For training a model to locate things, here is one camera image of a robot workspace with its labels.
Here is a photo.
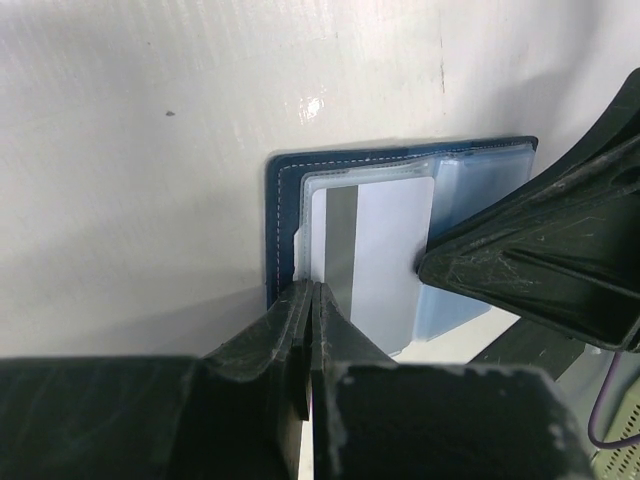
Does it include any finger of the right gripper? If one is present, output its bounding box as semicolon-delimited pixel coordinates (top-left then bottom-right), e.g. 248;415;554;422
519;68;639;195

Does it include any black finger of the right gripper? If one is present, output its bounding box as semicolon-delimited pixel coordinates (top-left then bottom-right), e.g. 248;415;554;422
418;137;639;353

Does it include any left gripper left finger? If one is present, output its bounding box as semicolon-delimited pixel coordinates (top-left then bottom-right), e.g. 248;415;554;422
1;281;313;479

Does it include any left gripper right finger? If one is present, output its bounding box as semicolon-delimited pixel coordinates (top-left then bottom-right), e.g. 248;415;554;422
311;283;593;479

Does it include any blue leather card holder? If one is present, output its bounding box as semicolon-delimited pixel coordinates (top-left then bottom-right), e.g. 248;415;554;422
265;136;538;354

